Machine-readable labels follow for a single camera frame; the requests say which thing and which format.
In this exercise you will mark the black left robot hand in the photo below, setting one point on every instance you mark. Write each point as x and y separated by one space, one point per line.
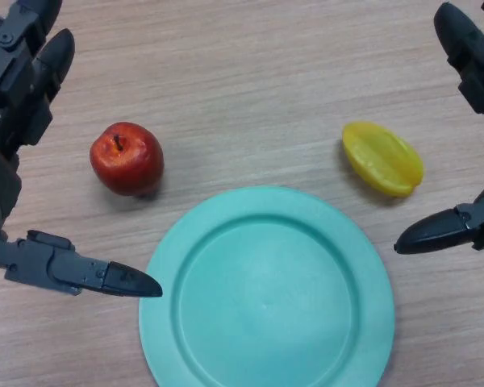
8 101

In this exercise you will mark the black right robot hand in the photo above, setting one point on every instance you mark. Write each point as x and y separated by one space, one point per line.
474 64

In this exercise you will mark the red apple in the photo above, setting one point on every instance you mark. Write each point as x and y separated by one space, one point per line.
125 165

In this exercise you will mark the green round plate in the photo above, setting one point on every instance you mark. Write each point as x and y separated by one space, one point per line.
266 290

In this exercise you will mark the yellow starfruit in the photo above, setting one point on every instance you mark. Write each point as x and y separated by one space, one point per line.
383 161

